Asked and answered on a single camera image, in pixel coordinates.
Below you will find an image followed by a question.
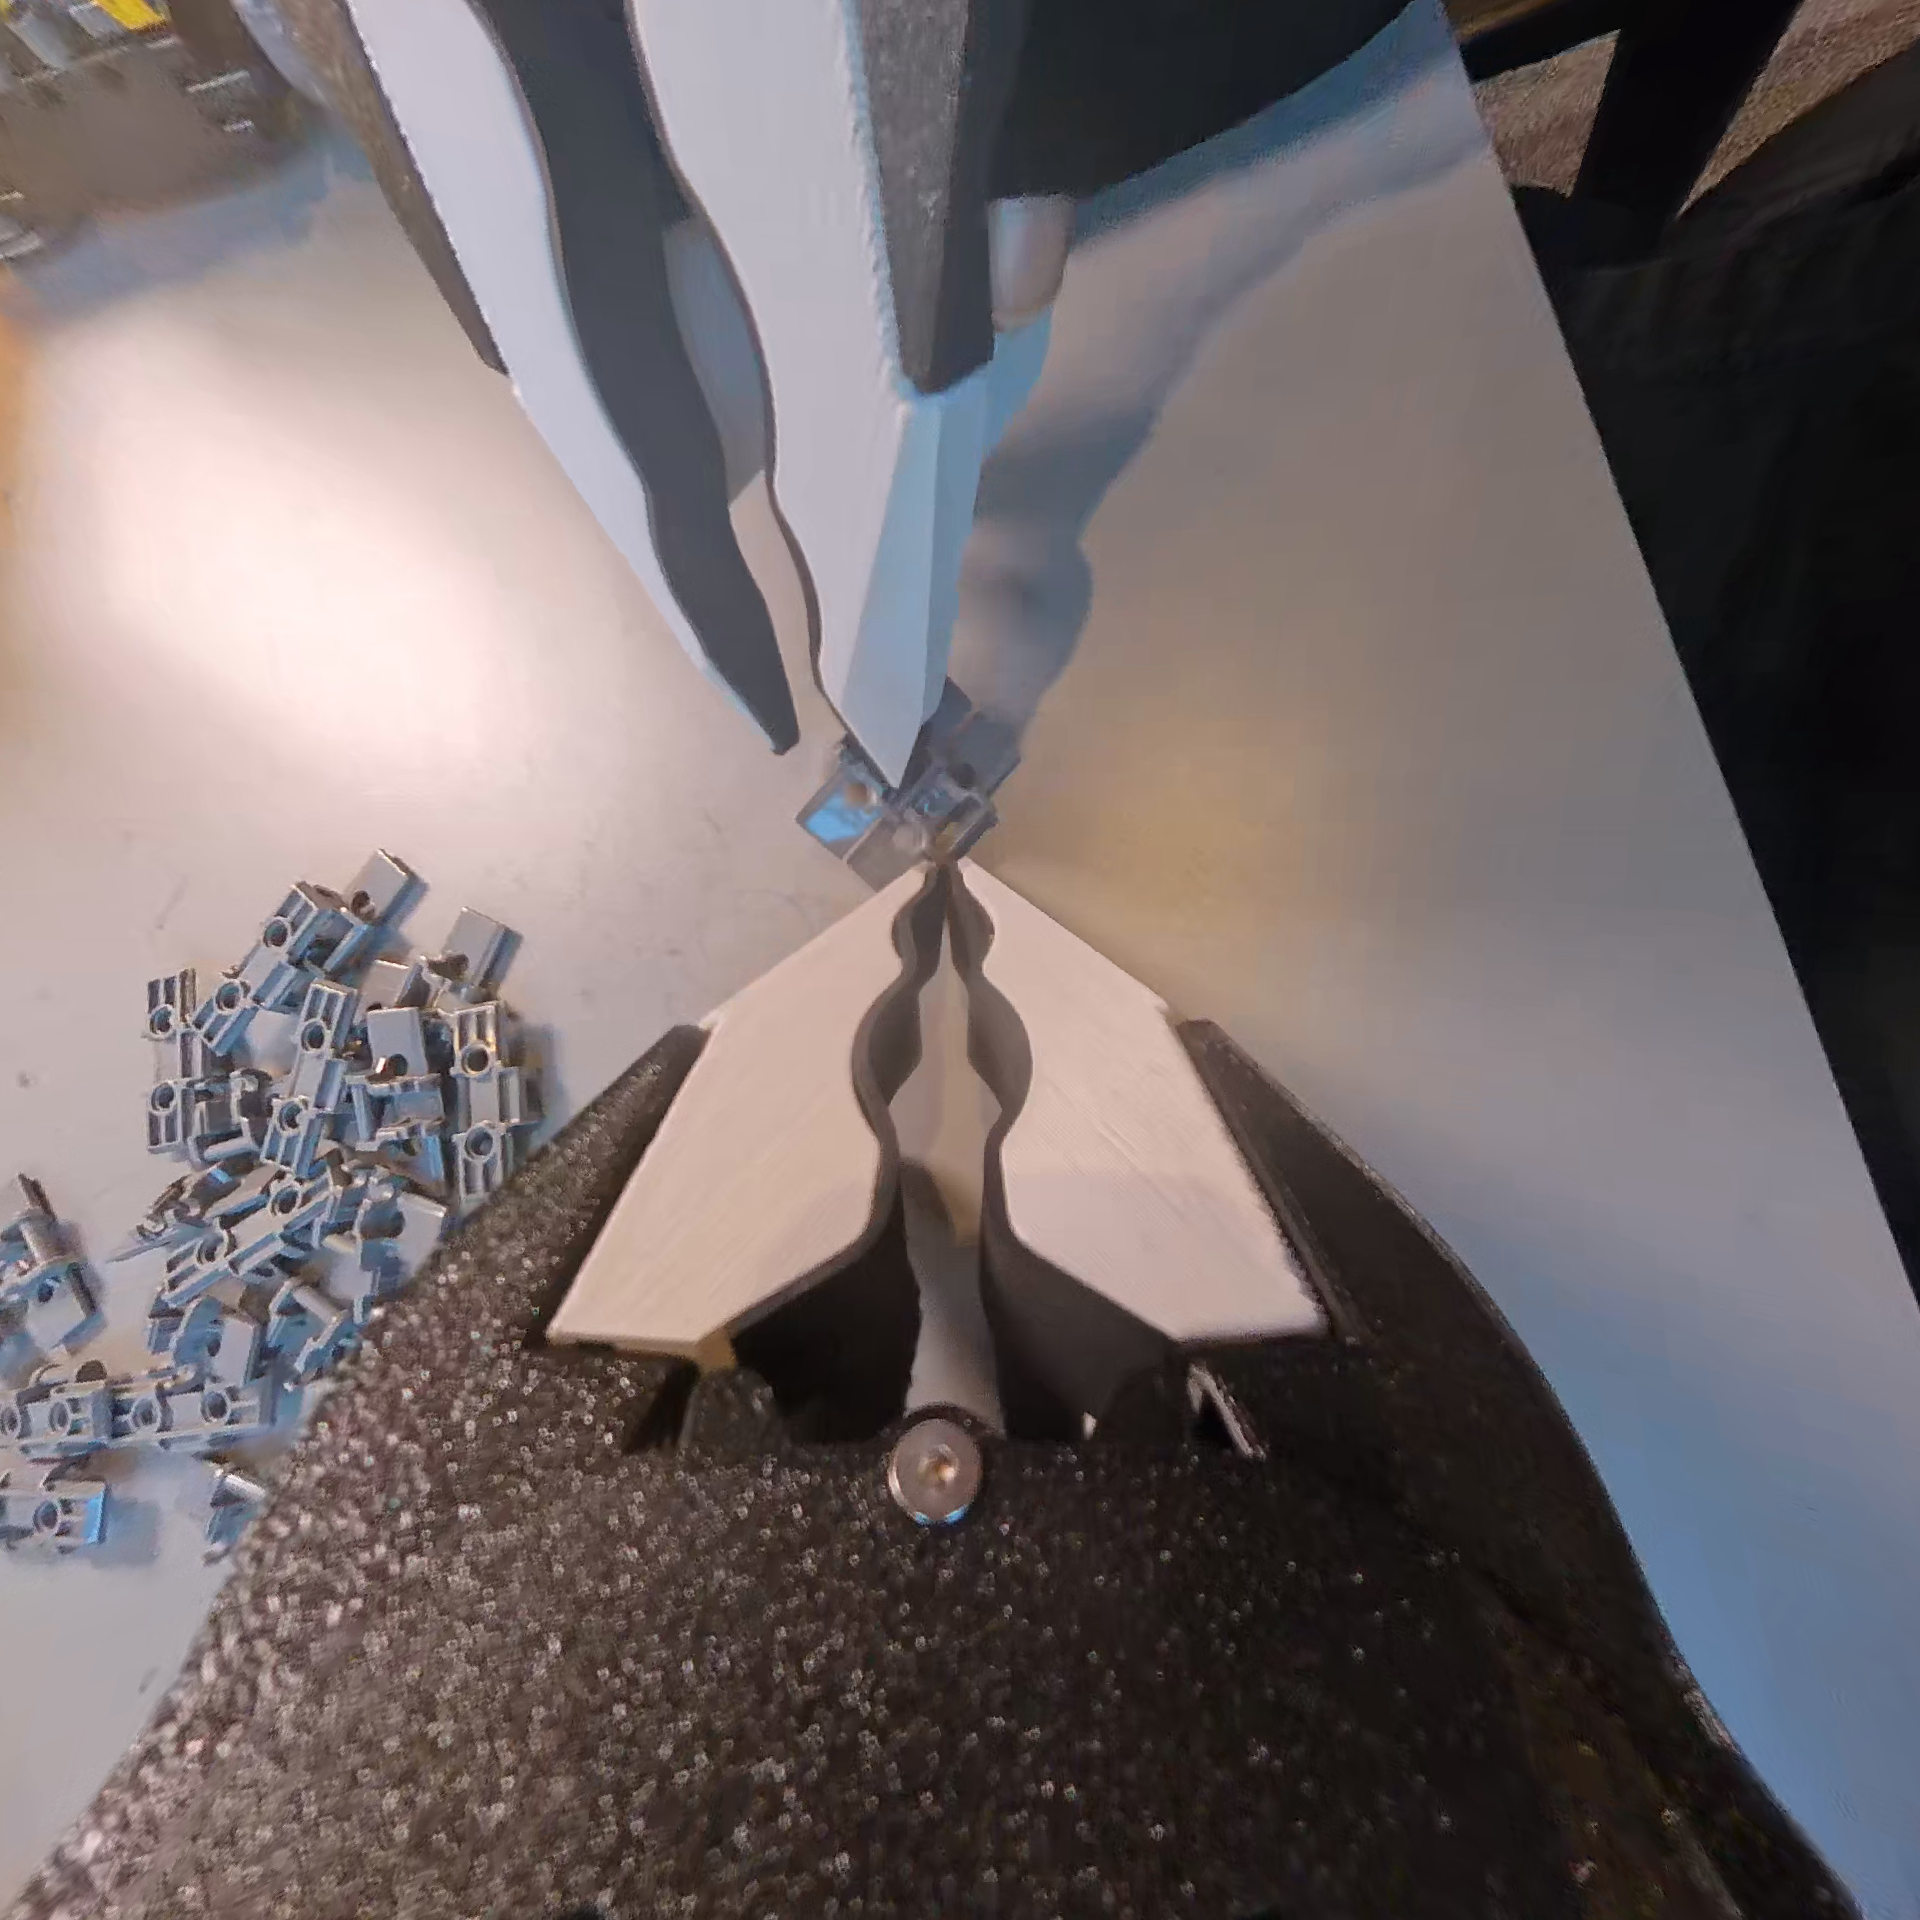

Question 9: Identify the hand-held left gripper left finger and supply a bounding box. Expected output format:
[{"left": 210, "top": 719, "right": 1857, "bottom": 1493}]
[{"left": 545, "top": 867, "right": 951, "bottom": 1368}]

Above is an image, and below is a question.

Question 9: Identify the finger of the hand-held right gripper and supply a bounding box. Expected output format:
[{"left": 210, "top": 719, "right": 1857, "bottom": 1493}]
[
  {"left": 630, "top": 0, "right": 992, "bottom": 788},
  {"left": 345, "top": 0, "right": 805, "bottom": 756}
]

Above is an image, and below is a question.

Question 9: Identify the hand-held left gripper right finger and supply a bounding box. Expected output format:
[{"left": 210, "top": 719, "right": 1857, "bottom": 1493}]
[{"left": 951, "top": 856, "right": 1328, "bottom": 1343}]

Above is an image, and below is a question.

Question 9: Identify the grey plastic track link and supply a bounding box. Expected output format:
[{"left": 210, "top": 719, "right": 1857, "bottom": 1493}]
[
  {"left": 891, "top": 679, "right": 1023, "bottom": 859},
  {"left": 795, "top": 736, "right": 909, "bottom": 864}
]

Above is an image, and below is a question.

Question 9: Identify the pile of grey track links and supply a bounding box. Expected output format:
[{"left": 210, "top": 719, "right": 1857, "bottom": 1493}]
[{"left": 0, "top": 847, "right": 541, "bottom": 1562}]

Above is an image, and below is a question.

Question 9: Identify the person's right forearm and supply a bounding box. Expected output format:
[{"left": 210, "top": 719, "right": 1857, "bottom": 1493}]
[{"left": 983, "top": 0, "right": 1419, "bottom": 203}]

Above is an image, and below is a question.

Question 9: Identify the grey desk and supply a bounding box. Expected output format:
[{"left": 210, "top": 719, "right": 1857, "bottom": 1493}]
[{"left": 0, "top": 0, "right": 1920, "bottom": 1862}]

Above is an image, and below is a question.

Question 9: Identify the yellow black toy tracked vehicle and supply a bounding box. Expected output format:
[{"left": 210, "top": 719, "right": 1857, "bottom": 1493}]
[{"left": 0, "top": 0, "right": 295, "bottom": 266}]

